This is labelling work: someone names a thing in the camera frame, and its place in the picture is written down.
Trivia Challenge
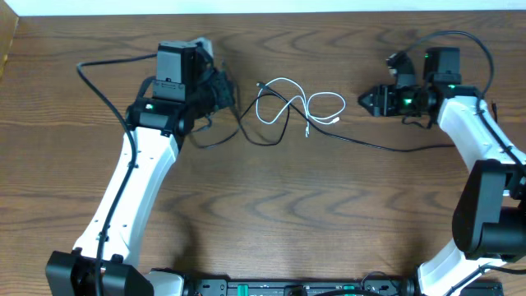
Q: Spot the white USB cable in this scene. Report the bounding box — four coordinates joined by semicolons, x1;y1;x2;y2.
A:
255;76;347;138

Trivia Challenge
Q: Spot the black USB cable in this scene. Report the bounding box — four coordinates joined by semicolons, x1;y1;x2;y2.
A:
187;61;499;153

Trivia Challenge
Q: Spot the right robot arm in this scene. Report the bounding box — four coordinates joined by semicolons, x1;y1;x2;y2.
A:
358;47;525;295

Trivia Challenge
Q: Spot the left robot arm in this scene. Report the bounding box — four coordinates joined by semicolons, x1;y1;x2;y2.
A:
45;37;234;295

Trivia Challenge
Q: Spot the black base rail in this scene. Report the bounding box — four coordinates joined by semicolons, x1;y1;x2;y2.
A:
147;269;505;296

